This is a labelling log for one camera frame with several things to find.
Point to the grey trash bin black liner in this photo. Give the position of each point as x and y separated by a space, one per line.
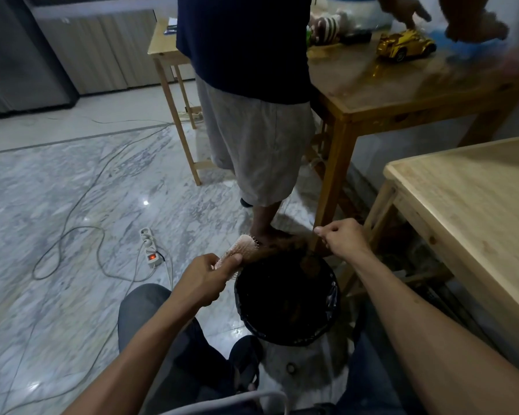
285 302

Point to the clear container blue lid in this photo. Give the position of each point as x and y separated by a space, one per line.
359 15

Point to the person's black shoe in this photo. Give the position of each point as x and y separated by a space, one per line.
246 363

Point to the person's left leg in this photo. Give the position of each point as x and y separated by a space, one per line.
138 315

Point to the person's left hand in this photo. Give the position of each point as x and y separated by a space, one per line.
203 283

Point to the striped plush toy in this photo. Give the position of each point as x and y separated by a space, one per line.
326 28

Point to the white power strip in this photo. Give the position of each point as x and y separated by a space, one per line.
151 250

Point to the yellow toy car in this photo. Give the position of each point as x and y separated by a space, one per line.
404 45

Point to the person's right hand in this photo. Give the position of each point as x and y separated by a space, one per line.
346 239

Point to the person's right forearm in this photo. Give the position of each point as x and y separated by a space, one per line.
437 341

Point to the dark brown wooden table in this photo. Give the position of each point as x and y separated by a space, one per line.
393 86

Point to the person's left forearm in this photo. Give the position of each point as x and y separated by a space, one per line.
138 363

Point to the wood grain kitchen cabinet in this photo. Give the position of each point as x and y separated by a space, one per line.
99 51

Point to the small light wooden table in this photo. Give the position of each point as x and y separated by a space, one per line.
164 43

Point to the papers with pen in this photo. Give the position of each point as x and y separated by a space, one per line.
171 26

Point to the blue plastic tray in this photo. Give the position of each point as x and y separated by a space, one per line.
463 47

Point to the grey refrigerator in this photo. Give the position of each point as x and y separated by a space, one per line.
26 51

